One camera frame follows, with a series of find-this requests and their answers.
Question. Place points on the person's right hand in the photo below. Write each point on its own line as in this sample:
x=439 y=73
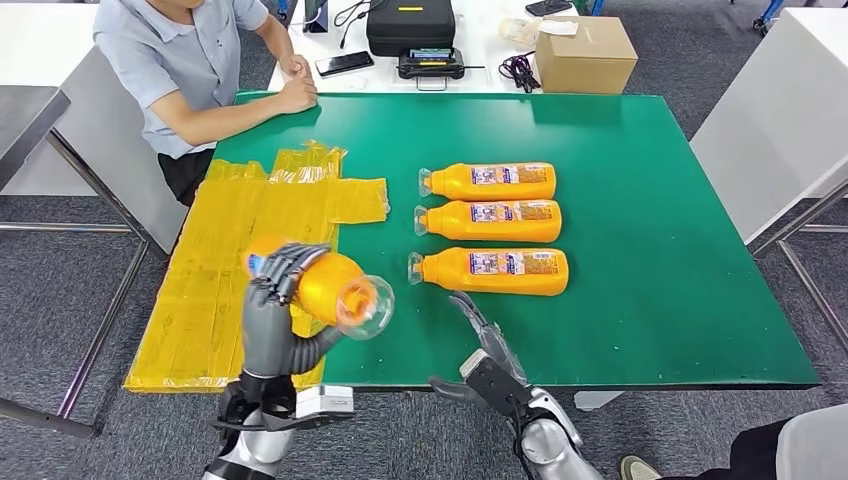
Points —
x=297 y=97

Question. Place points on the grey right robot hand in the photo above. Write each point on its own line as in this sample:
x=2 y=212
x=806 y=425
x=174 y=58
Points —
x=500 y=344

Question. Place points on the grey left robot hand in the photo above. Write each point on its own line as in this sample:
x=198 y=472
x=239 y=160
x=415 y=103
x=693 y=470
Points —
x=265 y=331

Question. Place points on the person's left hand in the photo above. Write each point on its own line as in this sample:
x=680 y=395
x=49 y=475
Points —
x=297 y=67

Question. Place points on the orange detergent bottle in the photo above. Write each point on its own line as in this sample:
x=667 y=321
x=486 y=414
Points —
x=450 y=272
x=331 y=285
x=464 y=183
x=464 y=222

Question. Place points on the person's right forearm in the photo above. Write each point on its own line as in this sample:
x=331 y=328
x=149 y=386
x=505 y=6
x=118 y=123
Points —
x=222 y=120

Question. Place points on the person's left forearm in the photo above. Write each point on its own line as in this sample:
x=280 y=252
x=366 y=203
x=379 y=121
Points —
x=275 y=40

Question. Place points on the black smartphone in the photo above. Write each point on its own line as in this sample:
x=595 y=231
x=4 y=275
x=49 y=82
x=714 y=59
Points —
x=548 y=7
x=344 y=63

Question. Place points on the dark tablet stand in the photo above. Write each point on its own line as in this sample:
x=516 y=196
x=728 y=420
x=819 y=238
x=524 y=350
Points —
x=316 y=15

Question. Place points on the yellow taped board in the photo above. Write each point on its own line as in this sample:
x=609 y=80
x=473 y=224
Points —
x=199 y=331

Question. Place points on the white table base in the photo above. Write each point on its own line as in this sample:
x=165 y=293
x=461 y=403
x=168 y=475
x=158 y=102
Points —
x=599 y=399

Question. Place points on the person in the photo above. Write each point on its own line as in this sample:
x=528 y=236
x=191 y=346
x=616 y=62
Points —
x=815 y=444
x=179 y=60

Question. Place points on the black carrying case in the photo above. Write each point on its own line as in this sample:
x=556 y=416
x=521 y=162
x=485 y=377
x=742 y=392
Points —
x=411 y=28

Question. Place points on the black remote controller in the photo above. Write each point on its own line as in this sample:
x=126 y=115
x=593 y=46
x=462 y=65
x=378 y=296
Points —
x=430 y=64

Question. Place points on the green table mat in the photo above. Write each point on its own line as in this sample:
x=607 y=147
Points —
x=662 y=265

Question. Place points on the white desk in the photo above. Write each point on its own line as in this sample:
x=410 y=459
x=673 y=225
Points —
x=477 y=38

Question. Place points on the clear plastic bag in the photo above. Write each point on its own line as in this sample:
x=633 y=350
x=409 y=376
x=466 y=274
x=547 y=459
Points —
x=520 y=31

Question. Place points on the white table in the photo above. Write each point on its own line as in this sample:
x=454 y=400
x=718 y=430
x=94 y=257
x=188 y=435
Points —
x=40 y=46
x=775 y=119

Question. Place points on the white tissue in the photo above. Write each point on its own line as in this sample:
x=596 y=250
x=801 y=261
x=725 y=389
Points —
x=558 y=27

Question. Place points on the grey table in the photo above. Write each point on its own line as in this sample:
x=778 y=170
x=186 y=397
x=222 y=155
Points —
x=26 y=118

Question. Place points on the brown cardboard box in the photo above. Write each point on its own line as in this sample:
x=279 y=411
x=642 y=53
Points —
x=584 y=61

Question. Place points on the green item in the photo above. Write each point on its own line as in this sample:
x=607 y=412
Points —
x=580 y=6

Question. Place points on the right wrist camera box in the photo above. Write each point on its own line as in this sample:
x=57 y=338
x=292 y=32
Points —
x=493 y=384

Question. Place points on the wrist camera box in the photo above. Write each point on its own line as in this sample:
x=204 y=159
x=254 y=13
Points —
x=324 y=401
x=493 y=384

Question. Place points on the blue post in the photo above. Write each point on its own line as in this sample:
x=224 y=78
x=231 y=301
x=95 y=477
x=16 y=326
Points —
x=283 y=6
x=597 y=6

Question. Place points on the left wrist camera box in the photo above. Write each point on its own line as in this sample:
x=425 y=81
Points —
x=324 y=401

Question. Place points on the blue metal frame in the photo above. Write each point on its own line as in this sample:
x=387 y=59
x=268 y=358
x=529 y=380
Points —
x=770 y=12

